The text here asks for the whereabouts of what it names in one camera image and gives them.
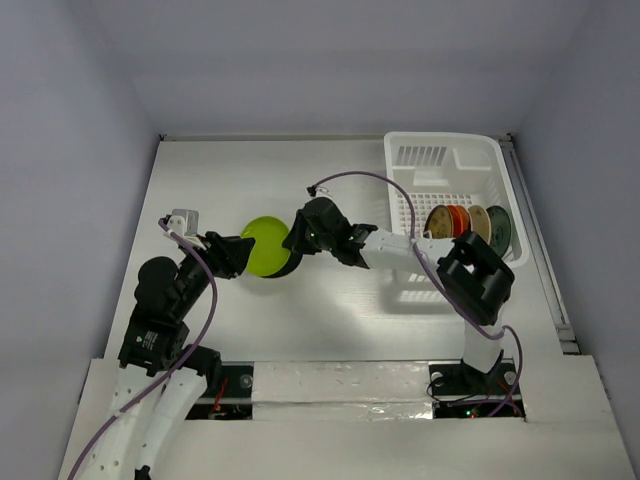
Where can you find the orange plate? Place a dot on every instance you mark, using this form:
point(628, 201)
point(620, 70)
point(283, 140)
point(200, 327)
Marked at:
point(461, 222)

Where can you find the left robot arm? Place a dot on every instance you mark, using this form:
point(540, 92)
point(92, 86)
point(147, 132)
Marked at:
point(160, 373)

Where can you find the aluminium rail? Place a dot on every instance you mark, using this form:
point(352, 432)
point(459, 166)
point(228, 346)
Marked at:
point(564, 330)

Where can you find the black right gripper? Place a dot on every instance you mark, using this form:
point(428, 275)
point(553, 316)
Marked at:
point(299, 232)

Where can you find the black plate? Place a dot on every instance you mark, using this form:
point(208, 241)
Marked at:
point(291, 265)

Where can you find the white plastic dish rack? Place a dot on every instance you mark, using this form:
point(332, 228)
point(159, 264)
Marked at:
point(445, 169)

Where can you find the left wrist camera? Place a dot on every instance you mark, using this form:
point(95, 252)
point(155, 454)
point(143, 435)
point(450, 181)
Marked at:
point(183, 222)

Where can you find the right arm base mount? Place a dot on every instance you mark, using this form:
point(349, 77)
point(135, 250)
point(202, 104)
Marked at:
point(458, 392)

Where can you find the silver foil tape strip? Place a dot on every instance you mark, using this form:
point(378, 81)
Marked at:
point(359, 391)

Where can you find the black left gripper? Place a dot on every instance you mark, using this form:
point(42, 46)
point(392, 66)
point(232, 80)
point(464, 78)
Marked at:
point(229, 252)

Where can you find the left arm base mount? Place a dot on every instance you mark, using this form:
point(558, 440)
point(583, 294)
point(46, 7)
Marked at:
point(232, 400)

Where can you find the lime green plate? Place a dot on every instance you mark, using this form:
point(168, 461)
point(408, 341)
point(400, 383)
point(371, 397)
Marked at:
point(268, 256)

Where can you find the yellow patterned plate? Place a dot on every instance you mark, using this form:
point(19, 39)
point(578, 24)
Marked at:
point(439, 223)

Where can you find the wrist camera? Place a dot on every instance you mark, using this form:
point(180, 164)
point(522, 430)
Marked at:
point(183, 222)
point(318, 191)

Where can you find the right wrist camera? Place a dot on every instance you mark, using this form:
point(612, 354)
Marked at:
point(318, 191)

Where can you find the beige plate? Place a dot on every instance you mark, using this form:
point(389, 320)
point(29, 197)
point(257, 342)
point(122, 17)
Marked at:
point(480, 222)

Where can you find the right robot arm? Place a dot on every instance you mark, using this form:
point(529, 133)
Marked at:
point(465, 270)

